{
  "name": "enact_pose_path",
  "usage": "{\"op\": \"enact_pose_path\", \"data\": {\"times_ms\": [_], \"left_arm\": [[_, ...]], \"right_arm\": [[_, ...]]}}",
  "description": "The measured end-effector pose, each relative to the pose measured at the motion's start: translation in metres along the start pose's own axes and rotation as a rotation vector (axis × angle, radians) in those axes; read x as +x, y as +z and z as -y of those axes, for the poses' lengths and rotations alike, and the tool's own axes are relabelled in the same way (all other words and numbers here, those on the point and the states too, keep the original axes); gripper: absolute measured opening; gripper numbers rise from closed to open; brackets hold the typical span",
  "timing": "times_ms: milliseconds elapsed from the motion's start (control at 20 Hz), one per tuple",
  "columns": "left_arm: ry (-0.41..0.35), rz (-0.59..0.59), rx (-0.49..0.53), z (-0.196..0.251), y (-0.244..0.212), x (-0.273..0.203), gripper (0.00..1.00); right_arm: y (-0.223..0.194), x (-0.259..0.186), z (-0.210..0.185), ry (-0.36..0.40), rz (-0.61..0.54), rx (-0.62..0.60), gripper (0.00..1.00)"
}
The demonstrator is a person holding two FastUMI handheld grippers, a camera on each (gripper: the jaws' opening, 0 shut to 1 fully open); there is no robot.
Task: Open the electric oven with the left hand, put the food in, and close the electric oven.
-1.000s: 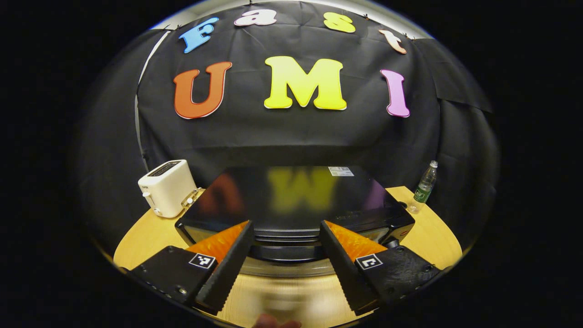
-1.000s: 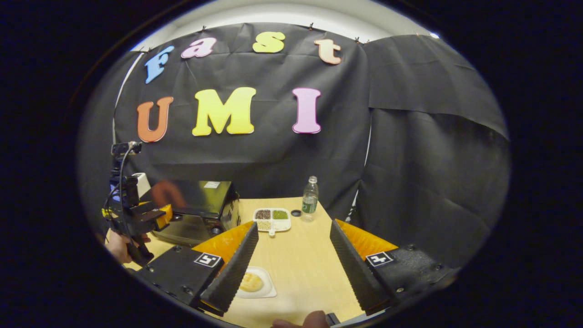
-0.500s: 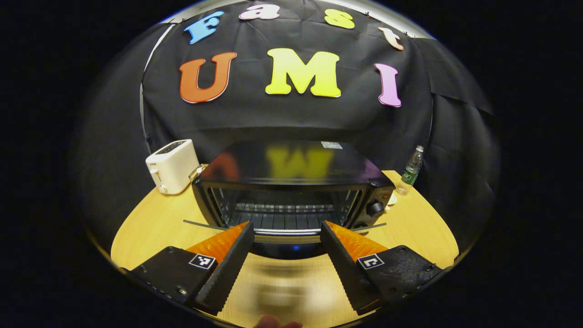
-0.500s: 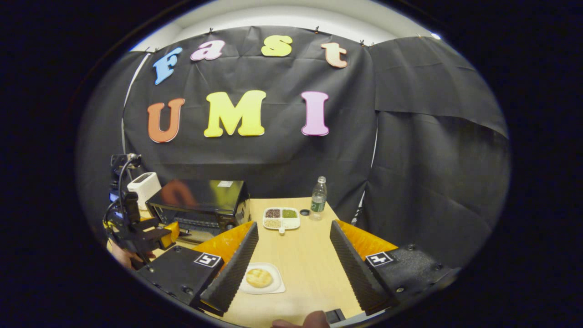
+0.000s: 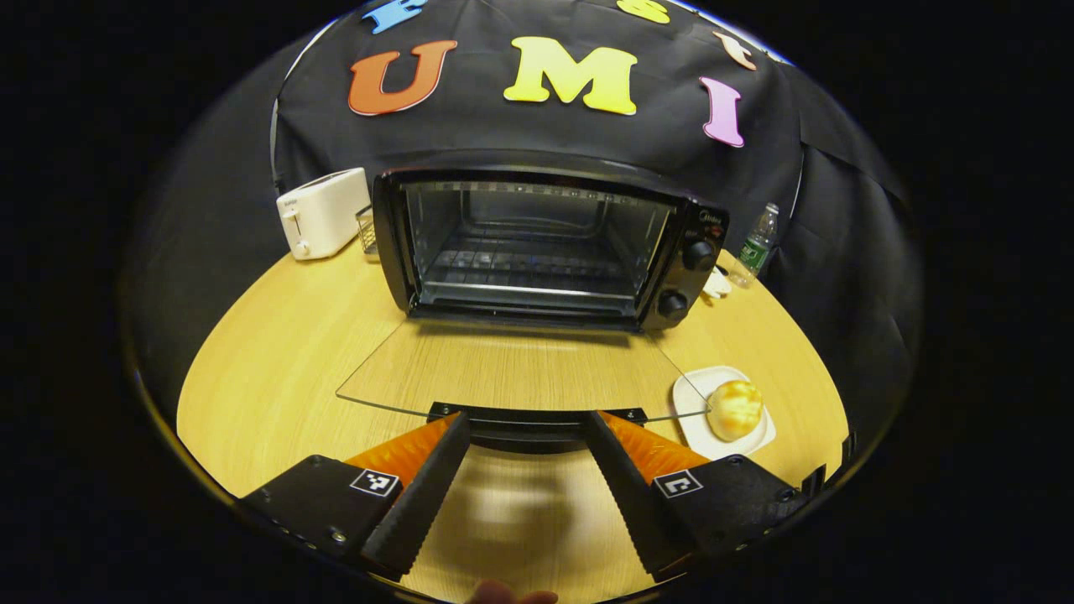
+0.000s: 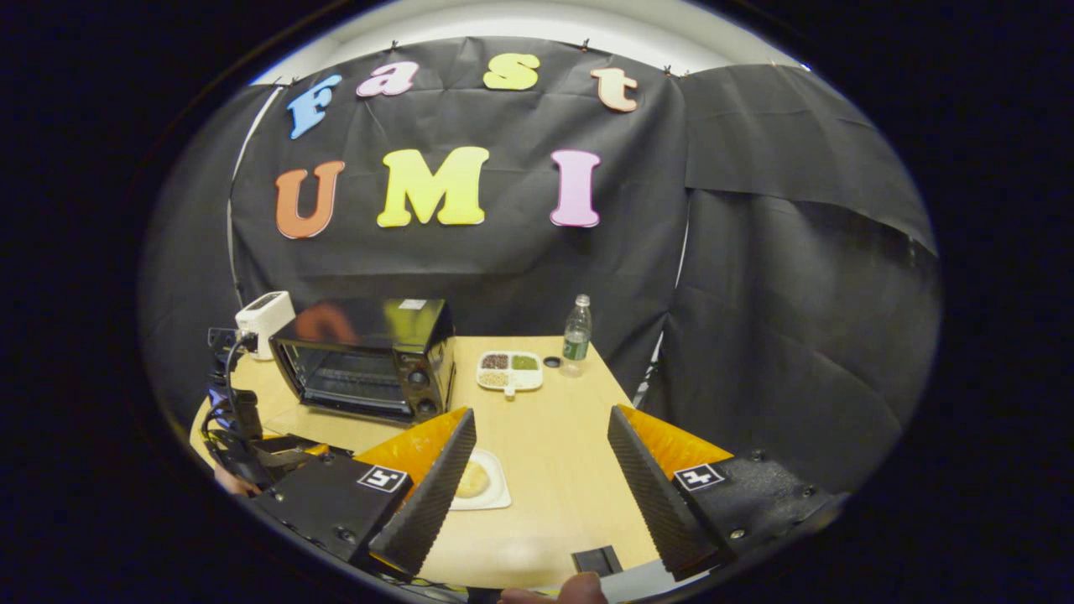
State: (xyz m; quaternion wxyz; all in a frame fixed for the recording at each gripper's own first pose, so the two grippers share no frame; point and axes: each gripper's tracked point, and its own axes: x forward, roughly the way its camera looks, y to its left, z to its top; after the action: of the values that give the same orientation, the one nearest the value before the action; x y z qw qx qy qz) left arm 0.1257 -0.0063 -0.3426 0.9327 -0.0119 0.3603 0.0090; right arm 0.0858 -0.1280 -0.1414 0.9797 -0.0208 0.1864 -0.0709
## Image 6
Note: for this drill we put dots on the black backdrop cloth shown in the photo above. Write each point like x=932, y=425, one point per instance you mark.
x=755, y=335

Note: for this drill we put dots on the white sectioned plate with beans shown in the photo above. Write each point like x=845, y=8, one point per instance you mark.
x=509, y=373

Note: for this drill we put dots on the white toaster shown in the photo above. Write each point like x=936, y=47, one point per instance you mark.
x=264, y=323

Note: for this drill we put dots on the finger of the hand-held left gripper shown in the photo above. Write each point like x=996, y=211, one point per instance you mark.
x=281, y=451

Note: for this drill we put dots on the white square plate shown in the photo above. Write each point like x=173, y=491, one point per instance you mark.
x=495, y=491

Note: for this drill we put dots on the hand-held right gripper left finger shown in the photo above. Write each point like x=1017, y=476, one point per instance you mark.
x=432, y=495

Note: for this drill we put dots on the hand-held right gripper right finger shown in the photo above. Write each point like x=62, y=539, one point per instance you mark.
x=650, y=495

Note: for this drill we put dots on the black electric oven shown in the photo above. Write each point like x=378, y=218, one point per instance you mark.
x=369, y=331

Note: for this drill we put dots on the small black box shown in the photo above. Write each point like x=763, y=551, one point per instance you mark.
x=597, y=559

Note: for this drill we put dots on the clear plastic water bottle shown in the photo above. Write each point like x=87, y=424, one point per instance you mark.
x=576, y=340

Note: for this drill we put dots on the round bread bun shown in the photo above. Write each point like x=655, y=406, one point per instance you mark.
x=472, y=480

